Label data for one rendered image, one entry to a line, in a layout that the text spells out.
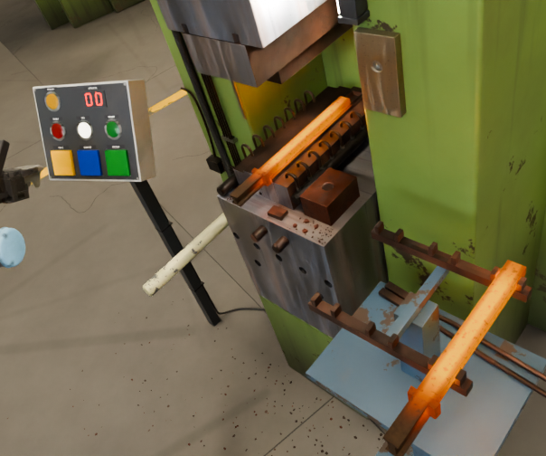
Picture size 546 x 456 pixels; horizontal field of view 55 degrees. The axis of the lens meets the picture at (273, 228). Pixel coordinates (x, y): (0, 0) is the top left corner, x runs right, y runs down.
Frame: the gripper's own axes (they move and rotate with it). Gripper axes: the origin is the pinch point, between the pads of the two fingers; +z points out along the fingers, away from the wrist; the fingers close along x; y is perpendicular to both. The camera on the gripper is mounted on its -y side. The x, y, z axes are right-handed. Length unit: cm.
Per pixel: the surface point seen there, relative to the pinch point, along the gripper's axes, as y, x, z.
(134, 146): -4.0, 26.5, 9.5
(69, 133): -8.0, 4.2, 9.5
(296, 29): -30, 80, -2
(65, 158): -0.7, 1.9, 8.8
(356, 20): -29, 96, -16
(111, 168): 2.3, 18.1, 8.8
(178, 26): -32, 55, -8
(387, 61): -22, 100, -12
